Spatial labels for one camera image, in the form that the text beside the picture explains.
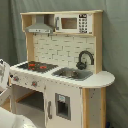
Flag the wooden toy kitchen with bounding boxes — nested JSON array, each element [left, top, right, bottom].
[[10, 10, 115, 128]]

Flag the grey range hood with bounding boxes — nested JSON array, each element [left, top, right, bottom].
[[25, 15, 53, 34]]

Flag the white cabinet door dispenser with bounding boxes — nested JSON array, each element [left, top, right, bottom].
[[45, 82, 82, 128]]

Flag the metal sink basin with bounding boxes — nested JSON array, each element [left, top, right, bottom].
[[52, 67, 92, 81]]

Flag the left stove knob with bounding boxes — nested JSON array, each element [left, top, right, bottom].
[[13, 76, 19, 82]]

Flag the toy microwave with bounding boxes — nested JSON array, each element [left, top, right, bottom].
[[55, 14, 93, 34]]

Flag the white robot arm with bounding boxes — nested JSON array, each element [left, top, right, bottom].
[[0, 59, 37, 128]]

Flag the stove knob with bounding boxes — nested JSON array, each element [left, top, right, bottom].
[[13, 76, 19, 82], [31, 81, 37, 87]]

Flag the right stove knob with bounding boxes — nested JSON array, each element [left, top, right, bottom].
[[31, 81, 37, 87]]

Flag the black stovetop red burners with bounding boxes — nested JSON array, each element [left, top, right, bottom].
[[20, 61, 56, 73]]

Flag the black faucet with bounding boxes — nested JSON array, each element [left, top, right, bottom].
[[76, 50, 94, 70]]

